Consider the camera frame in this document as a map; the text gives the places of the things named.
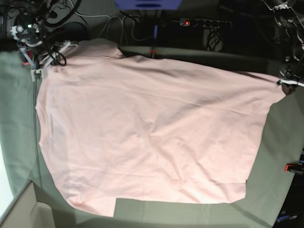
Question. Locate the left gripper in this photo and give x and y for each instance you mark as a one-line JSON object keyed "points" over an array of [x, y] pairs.
{"points": [[290, 81]]}

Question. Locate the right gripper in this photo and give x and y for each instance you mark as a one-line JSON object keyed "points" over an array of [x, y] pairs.
{"points": [[41, 61]]}

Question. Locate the pink t-shirt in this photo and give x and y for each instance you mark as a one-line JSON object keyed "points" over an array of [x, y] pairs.
{"points": [[149, 129]]}

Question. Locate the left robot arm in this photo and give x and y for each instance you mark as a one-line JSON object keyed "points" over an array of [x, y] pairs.
{"points": [[289, 16]]}

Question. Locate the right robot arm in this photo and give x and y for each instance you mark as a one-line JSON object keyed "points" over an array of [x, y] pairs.
{"points": [[35, 43]]}

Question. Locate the black round stool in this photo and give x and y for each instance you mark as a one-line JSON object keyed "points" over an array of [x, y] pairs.
{"points": [[72, 31]]}

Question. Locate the red black clamp right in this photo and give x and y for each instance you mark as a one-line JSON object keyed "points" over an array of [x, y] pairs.
{"points": [[296, 168]]}

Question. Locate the red black clamp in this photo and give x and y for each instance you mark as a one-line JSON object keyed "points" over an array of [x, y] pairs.
{"points": [[153, 49], [296, 168]]}

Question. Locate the blue box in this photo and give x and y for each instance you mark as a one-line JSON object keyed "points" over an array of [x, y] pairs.
{"points": [[148, 4]]}

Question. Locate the green table cloth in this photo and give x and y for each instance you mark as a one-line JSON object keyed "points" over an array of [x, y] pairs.
{"points": [[271, 193]]}

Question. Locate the red black clamp middle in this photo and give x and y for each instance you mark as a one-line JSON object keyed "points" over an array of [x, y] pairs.
{"points": [[153, 49]]}

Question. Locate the black power strip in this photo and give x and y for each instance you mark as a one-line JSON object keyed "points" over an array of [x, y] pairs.
{"points": [[205, 23]]}

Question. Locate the beige plastic bin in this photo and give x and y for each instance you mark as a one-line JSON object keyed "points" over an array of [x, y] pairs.
{"points": [[26, 212]]}

